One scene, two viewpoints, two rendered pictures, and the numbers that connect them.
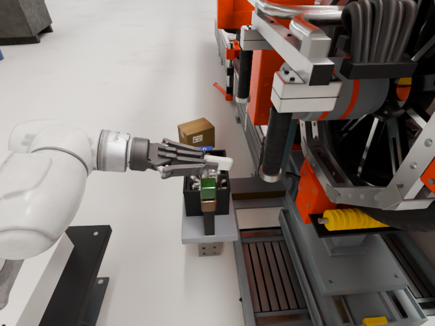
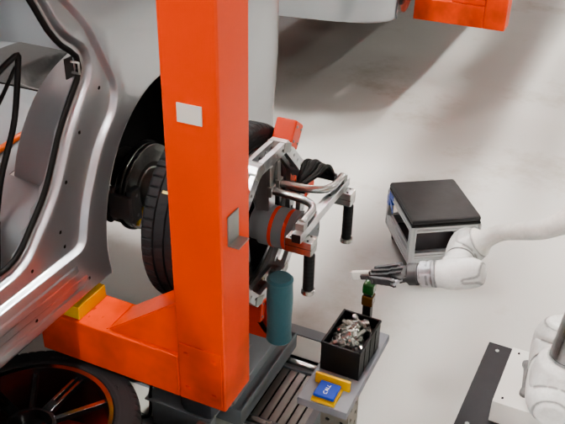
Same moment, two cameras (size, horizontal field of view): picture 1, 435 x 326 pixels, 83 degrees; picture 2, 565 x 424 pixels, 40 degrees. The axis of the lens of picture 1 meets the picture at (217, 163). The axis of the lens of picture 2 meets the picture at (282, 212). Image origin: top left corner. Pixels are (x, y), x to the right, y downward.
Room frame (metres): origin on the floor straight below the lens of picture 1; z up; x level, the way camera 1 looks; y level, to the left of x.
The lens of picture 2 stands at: (2.51, 0.82, 2.22)
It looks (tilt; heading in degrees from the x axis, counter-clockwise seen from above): 30 degrees down; 209
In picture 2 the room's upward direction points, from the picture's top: 1 degrees clockwise
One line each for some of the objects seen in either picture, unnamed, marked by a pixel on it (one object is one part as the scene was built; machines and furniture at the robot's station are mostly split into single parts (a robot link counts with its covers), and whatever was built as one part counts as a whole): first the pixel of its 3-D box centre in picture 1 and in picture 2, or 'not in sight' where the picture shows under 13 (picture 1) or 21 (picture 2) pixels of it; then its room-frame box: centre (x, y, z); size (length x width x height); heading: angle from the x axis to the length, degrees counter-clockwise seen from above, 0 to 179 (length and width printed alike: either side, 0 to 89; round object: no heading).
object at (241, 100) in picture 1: (245, 75); (308, 272); (0.70, -0.08, 0.83); 0.04 x 0.04 x 0.16
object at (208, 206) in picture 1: (208, 201); (368, 299); (0.43, 0.02, 0.59); 0.04 x 0.04 x 0.04; 5
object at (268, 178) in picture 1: (275, 143); (347, 222); (0.37, -0.11, 0.83); 0.04 x 0.04 x 0.16
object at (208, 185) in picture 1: (208, 187); (369, 287); (0.43, 0.02, 0.64); 0.04 x 0.04 x 0.04; 5
